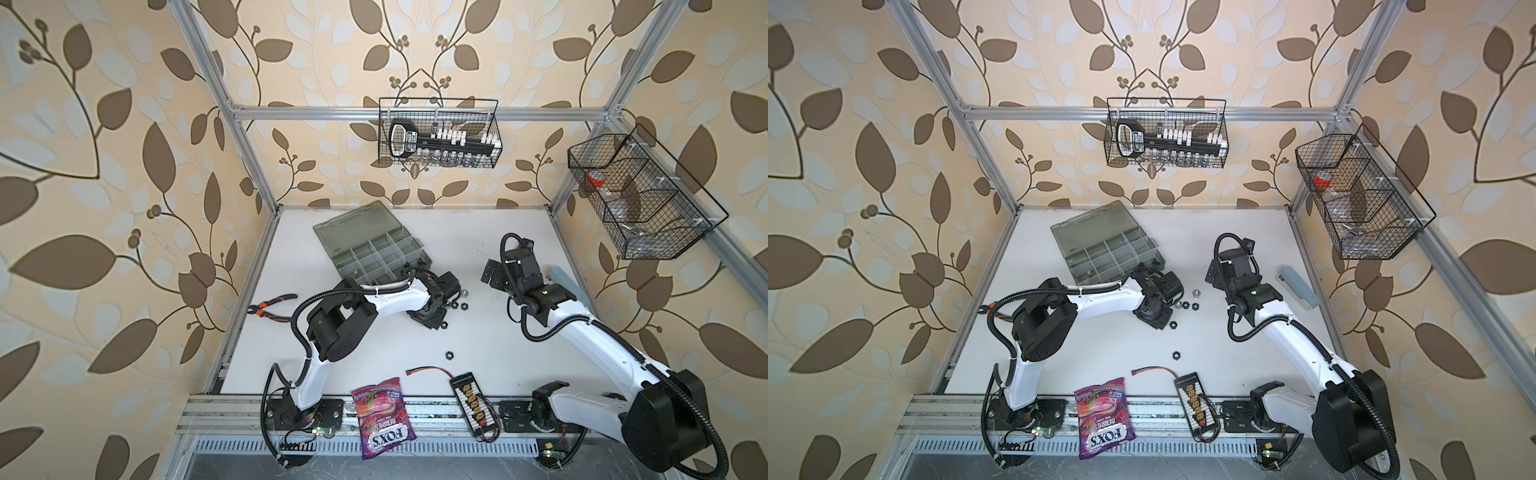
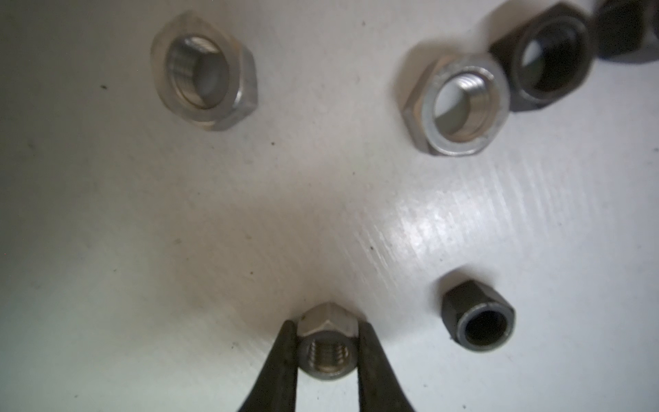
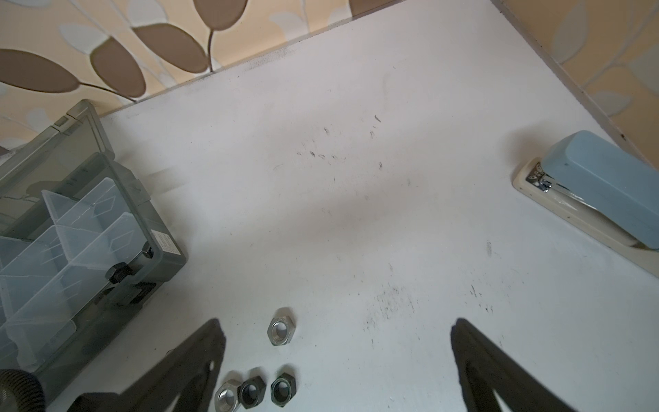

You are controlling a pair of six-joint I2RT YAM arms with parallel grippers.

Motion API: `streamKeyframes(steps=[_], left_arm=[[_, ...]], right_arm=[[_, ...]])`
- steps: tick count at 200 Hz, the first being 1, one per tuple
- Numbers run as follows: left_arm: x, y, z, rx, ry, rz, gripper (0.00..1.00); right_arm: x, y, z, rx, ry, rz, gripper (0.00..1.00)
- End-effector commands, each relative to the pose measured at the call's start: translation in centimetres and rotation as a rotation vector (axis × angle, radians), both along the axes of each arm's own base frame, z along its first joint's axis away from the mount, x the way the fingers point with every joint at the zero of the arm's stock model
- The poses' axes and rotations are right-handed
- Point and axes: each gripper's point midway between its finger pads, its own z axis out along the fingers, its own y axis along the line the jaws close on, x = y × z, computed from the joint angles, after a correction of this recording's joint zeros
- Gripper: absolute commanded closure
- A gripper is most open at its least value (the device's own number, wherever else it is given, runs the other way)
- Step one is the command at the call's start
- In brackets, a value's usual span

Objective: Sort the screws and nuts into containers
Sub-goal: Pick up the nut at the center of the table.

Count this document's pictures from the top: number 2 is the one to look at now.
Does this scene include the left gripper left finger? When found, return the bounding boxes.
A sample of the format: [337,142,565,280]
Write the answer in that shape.
[239,320,299,412]

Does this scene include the black hex nut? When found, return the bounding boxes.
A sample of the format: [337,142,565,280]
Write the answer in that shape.
[441,280,516,352]
[593,0,658,65]
[489,2,597,113]

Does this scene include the silver hex nut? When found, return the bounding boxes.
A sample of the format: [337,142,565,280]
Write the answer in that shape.
[403,53,511,157]
[150,11,258,131]
[297,302,359,380]

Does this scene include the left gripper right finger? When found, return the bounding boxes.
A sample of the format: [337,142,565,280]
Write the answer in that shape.
[357,321,415,412]

